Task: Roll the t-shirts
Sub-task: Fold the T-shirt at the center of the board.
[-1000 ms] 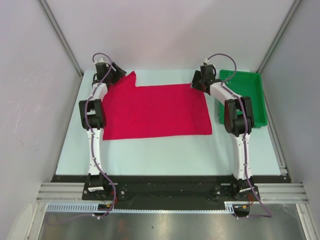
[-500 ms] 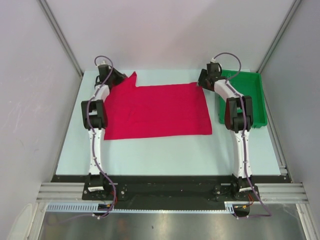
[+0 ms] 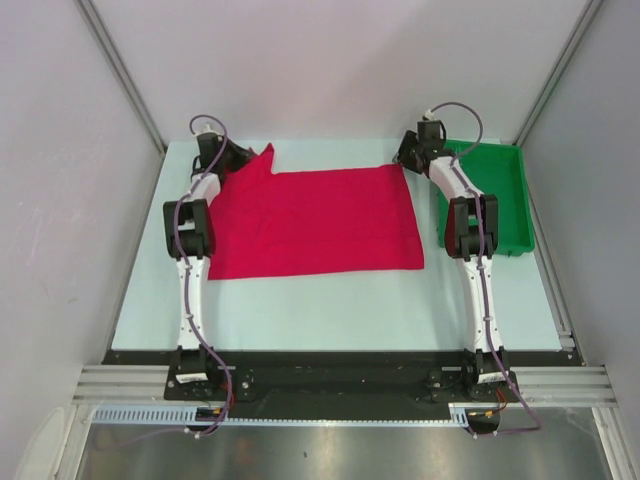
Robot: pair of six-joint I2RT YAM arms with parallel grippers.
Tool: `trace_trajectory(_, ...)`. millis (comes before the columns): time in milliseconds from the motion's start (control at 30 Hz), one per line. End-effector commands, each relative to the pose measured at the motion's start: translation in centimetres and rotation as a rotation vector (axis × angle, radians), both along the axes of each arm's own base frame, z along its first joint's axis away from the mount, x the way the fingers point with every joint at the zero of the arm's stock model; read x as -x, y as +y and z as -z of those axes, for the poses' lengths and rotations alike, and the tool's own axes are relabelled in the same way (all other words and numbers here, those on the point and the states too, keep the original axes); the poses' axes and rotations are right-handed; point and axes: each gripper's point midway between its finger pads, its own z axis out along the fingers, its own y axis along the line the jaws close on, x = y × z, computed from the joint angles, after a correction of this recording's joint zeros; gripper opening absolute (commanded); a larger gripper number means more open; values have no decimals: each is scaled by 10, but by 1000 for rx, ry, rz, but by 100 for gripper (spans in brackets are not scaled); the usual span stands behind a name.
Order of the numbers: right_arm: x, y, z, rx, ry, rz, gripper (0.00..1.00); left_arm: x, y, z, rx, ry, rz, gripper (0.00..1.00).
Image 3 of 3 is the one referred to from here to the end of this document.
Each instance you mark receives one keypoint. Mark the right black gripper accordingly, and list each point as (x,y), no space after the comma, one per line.
(410,139)

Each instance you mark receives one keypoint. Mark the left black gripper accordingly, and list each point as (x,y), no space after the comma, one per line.
(240,153)

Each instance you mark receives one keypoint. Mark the red t-shirt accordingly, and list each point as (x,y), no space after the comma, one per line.
(269,224)

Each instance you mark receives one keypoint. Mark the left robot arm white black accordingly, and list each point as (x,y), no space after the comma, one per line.
(189,232)

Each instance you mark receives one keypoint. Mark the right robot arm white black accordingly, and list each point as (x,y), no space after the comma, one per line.
(471,231)

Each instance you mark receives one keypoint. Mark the green plastic tray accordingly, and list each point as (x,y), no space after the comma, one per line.
(498,170)

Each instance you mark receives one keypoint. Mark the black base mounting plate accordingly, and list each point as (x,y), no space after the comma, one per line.
(439,376)

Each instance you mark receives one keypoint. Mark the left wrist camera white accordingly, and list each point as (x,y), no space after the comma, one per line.
(207,129)

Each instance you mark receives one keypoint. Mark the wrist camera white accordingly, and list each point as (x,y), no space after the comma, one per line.
(429,115)
(207,129)

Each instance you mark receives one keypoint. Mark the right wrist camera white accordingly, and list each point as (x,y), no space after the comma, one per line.
(429,115)

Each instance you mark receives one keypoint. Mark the left aluminium corner post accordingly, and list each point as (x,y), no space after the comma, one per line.
(111,54)

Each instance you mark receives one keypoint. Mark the aluminium corner post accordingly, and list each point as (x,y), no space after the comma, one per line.
(111,54)
(578,33)

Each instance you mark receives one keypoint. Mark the right aluminium corner post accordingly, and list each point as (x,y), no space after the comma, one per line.
(578,33)

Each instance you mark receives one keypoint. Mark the aluminium frame rail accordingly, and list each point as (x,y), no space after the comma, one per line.
(557,387)

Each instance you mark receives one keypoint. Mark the slotted cable duct grey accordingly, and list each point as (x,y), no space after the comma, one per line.
(201,417)

